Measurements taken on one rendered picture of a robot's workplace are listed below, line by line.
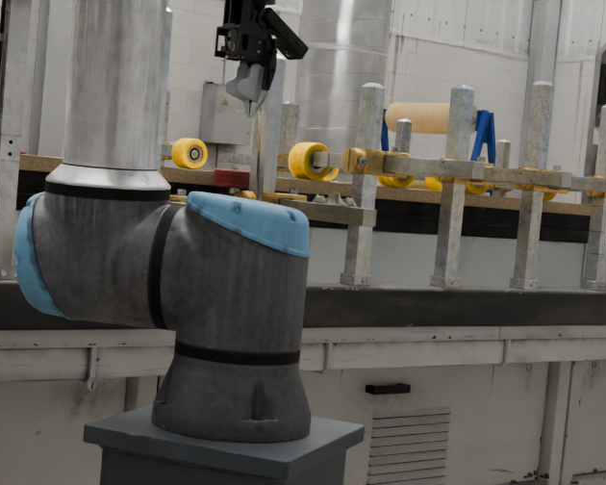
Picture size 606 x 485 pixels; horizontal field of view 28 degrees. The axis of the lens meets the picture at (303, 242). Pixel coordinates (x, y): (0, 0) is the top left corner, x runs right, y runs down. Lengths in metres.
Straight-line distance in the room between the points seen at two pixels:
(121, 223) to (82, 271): 0.07
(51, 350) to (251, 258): 0.76
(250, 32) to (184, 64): 8.54
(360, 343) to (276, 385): 1.06
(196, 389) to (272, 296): 0.14
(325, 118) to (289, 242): 4.95
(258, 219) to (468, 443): 1.77
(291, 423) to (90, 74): 0.47
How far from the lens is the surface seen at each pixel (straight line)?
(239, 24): 2.10
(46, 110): 9.76
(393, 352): 2.51
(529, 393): 3.20
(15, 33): 1.97
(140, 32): 1.43
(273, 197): 2.23
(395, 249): 2.74
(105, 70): 1.42
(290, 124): 3.63
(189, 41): 10.65
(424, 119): 9.74
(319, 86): 6.35
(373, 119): 2.38
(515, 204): 2.99
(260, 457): 1.31
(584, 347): 2.97
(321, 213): 2.14
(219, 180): 2.36
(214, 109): 10.52
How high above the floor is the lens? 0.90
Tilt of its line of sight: 3 degrees down
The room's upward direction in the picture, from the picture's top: 5 degrees clockwise
